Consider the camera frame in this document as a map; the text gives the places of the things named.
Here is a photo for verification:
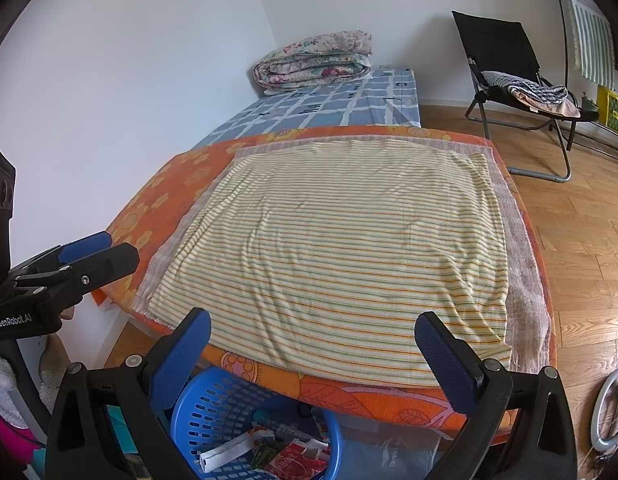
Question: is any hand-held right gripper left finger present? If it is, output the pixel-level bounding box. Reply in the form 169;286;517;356
45;307;213;480

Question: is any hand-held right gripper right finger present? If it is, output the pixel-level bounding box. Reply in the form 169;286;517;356
414;311;579;480

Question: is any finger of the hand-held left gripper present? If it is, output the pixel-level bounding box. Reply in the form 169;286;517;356
11;231;113;281
19;242;140;311

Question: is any blue plastic basket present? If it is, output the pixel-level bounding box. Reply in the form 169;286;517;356
170;366;344;480

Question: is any red and white box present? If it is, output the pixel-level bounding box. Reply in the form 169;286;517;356
266;437;332;480

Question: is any person's left hand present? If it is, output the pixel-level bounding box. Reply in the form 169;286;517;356
0;335;67;428

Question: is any clear plastic bag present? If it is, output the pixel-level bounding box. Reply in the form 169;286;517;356
334;417;457;480

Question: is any pink clothing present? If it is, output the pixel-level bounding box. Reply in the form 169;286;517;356
0;400;42;461

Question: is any green foil packet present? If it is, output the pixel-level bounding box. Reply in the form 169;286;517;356
251;440;285;468

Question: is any yellow striped cloth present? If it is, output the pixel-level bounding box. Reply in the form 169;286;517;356
146;139;512;390

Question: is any blue checked bed sheet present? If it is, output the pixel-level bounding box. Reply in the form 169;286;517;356
189;66;422;151

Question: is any pink cushion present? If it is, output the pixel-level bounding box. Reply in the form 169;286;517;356
509;87;582;121

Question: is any checked cloth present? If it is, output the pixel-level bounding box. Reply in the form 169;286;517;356
482;71;570;106

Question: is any folded floral quilt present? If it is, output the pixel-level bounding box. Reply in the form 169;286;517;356
253;30;374;97

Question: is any yellow plastic crate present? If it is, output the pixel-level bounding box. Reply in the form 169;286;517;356
596;85;618;140

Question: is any black folding chair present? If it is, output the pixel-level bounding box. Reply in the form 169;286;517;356
451;10;600;183

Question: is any black stand pole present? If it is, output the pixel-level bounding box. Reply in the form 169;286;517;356
546;0;576;151

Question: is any green striped hanging cloth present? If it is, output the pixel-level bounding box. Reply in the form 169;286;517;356
562;0;617;91

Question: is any white ring light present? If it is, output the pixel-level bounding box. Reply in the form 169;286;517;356
589;365;618;456

